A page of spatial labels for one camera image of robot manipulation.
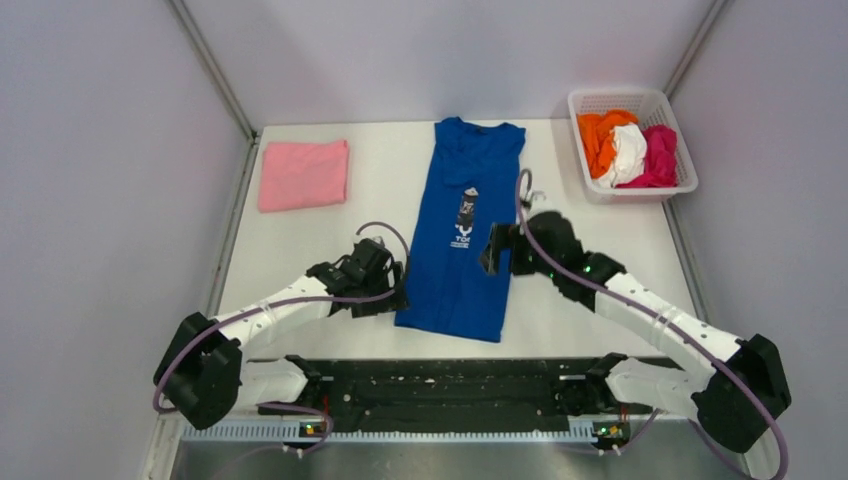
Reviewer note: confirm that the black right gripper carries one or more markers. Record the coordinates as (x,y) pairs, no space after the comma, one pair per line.
(501,238)

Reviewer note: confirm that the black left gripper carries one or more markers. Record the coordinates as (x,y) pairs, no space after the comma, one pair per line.
(390,303)

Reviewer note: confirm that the blue t shirt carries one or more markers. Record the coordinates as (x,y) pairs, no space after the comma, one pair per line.
(469,187)

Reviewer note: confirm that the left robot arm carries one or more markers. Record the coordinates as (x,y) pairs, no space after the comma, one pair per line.
(214,366)

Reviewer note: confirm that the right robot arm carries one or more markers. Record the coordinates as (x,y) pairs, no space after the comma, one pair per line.
(604,287)

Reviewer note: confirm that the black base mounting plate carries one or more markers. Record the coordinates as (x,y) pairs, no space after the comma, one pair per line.
(461,396)

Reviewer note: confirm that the orange t shirt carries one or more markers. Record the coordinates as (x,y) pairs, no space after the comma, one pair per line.
(596,134)

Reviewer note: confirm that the folded pink t shirt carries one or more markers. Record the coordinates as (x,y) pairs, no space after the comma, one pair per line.
(303,175)

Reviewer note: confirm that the white t shirt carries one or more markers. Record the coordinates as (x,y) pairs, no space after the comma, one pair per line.
(622,156)

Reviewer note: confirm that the magenta t shirt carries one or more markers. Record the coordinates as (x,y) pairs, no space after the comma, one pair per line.
(660,163)

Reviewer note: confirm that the white plastic basket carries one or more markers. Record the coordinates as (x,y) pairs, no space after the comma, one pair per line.
(652,107)

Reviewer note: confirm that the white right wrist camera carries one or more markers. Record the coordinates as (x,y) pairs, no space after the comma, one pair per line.
(534,200)

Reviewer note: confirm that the white slotted cable duct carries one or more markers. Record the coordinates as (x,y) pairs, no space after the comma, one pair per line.
(305,432)

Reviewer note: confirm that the right corner metal post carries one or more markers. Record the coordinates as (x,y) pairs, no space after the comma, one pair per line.
(714,14)

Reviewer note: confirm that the corner metal post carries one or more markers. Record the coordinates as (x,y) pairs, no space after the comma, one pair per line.
(714,14)
(211,67)

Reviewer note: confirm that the left corner metal post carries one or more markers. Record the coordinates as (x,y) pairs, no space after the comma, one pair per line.
(211,67)

